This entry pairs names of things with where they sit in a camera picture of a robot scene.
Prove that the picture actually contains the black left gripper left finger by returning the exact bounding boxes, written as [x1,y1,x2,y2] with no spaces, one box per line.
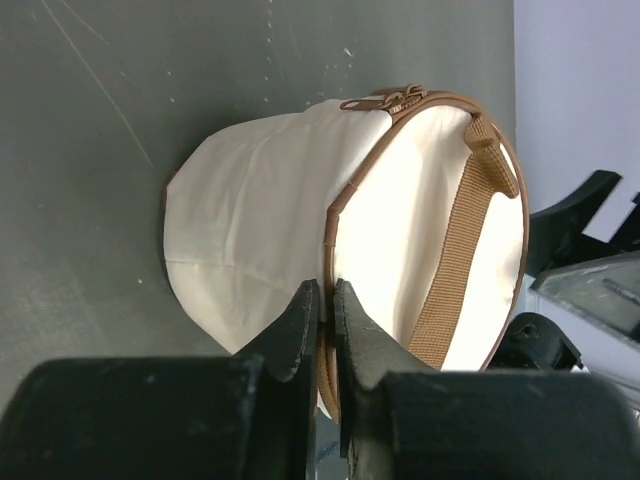
[236,280,320,382]

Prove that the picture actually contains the cream round laundry bag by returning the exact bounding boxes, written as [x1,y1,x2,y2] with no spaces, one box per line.
[160,84,531,421]

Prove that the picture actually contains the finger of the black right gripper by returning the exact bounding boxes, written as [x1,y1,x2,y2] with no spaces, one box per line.
[526,170,622,277]

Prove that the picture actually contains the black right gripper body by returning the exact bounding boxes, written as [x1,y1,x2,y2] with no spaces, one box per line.
[490,251,639,395]

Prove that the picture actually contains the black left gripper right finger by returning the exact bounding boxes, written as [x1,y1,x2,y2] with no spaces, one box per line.
[333,279,436,390]

